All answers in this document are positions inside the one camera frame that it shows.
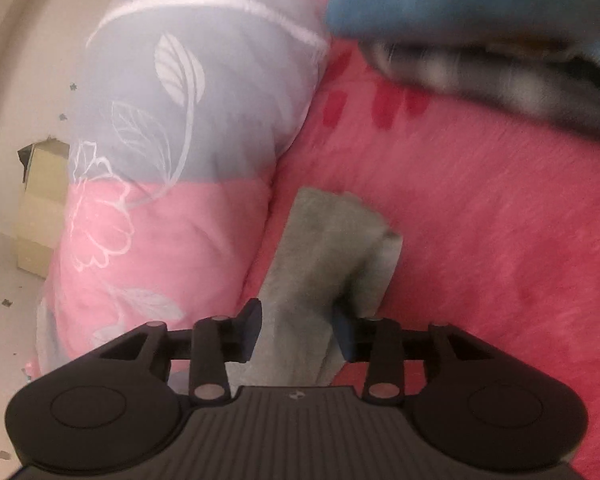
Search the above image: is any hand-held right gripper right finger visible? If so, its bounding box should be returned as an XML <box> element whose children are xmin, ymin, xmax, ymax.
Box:
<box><xmin>331</xmin><ymin>305</ymin><xmax>496</xmax><ymax>403</ymax></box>

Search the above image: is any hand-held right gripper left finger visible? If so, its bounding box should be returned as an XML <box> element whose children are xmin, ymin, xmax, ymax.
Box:
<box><xmin>100</xmin><ymin>298</ymin><xmax>263</xmax><ymax>403</ymax></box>

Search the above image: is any pink floral fleece blanket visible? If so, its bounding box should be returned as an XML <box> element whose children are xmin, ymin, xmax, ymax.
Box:
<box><xmin>240</xmin><ymin>0</ymin><xmax>600</xmax><ymax>480</ymax></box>

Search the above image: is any pink grey floral quilt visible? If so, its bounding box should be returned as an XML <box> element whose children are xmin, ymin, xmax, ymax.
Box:
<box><xmin>27</xmin><ymin>0</ymin><xmax>332</xmax><ymax>376</ymax></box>

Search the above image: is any cardboard box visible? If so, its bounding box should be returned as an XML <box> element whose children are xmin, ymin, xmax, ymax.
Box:
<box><xmin>15</xmin><ymin>139</ymin><xmax>72</xmax><ymax>279</ymax></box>

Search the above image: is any dark striped garment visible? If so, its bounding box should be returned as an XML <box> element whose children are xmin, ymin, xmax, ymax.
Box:
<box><xmin>360</xmin><ymin>40</ymin><xmax>600</xmax><ymax>142</ymax></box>

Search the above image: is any blue folded garment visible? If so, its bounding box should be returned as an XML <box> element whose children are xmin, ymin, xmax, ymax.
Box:
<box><xmin>325</xmin><ymin>0</ymin><xmax>600</xmax><ymax>70</ymax></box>

